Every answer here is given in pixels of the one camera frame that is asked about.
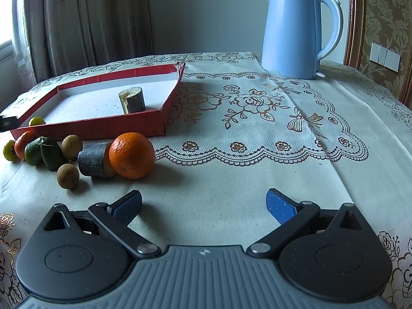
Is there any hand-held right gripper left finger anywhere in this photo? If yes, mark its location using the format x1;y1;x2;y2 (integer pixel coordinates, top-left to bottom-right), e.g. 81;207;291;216
43;190;162;260

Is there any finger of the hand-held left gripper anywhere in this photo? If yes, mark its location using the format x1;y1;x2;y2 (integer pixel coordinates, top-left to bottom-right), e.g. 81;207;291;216
0;115;22;133

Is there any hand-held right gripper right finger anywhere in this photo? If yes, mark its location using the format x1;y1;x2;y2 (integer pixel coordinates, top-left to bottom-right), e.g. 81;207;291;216
246;188;366;260

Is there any small orange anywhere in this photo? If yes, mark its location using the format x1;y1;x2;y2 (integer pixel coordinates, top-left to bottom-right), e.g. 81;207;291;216
14;131;37;160

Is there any large orange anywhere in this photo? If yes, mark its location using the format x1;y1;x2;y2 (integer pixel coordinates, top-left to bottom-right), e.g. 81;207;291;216
108;132;156;180

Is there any eggplant piece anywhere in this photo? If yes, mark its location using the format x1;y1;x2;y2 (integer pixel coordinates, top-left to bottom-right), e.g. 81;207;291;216
77;142;117;179
118;85;146;115

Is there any small dark green avocado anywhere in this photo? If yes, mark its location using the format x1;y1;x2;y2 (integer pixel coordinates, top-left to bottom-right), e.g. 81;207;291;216
39;137;66;172

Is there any red cardboard box tray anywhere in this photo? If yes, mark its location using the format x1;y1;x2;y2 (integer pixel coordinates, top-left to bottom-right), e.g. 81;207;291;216
10;61;186;140

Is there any round green lime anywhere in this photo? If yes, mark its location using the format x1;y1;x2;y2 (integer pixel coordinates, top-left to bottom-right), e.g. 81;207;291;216
25;137;44;166

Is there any cream embroidered tablecloth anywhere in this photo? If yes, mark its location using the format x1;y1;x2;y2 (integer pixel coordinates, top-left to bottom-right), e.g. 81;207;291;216
0;50;412;309

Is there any lace floral table cover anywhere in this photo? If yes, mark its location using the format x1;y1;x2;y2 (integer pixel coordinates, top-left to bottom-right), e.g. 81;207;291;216
154;71;370;170

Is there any upright eggplant piece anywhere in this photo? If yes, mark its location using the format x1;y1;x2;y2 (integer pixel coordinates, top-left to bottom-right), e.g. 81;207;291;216
118;85;146;115

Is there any window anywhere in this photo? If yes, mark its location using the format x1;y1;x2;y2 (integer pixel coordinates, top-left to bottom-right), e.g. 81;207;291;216
0;0;16;63

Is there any grey patterned curtain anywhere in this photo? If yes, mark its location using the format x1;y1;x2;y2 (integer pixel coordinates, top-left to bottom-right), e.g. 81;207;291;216
13;0;153;84

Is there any light blue electric kettle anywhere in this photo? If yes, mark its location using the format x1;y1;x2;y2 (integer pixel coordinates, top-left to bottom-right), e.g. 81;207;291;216
260;0;342;80

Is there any white wall switch panel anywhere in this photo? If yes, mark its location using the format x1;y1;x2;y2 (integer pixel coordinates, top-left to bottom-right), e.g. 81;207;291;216
370;42;401;71

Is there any brown wooden frame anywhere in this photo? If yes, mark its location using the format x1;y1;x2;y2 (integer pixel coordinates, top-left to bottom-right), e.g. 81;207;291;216
344;0;368;69

